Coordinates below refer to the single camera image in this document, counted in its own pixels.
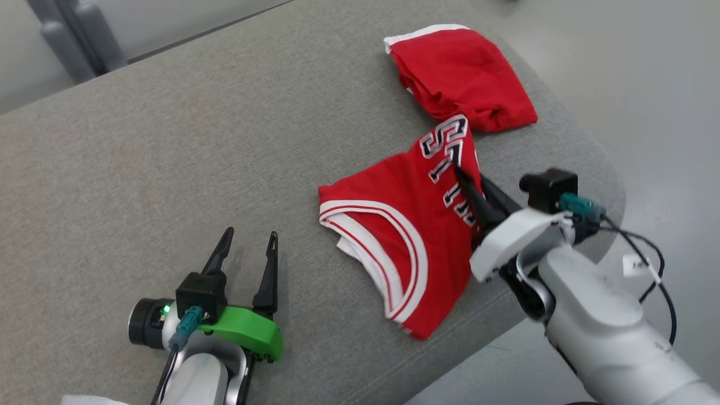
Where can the red jersey with white sleeves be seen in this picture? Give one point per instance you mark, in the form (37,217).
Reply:
(382,183)

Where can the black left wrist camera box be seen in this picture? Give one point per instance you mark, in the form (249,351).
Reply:
(201,298)

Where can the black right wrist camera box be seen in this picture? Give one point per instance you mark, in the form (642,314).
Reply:
(548,188)

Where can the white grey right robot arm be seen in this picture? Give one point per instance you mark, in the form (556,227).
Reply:
(607,337)

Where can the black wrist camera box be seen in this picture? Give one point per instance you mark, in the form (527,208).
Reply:
(201,298)
(548,188)

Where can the grey partition post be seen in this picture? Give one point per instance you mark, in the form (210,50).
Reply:
(62,45)

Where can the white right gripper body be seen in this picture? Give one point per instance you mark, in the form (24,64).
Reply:
(517,236)

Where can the red Bulls shorts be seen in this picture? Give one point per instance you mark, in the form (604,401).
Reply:
(461,79)

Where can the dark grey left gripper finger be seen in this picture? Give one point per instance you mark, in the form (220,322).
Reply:
(269,281)
(219,256)

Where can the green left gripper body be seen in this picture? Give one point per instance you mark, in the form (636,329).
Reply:
(253,329)

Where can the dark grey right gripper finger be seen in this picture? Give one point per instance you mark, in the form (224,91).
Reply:
(478,205)
(500,201)

